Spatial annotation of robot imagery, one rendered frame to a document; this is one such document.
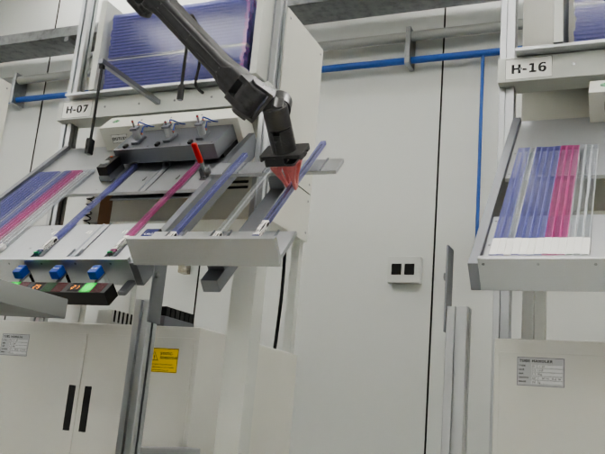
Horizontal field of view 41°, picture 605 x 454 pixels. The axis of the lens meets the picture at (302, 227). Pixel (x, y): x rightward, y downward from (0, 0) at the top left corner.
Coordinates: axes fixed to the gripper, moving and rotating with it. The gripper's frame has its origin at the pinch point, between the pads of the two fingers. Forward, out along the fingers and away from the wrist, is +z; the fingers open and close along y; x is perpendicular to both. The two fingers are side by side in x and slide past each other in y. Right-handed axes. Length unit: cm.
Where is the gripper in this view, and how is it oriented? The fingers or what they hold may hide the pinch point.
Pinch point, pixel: (292, 186)
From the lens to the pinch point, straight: 186.0
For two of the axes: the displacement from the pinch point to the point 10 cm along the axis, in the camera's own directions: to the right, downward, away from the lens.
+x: -3.0, 4.9, -8.2
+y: -9.3, 0.2, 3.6
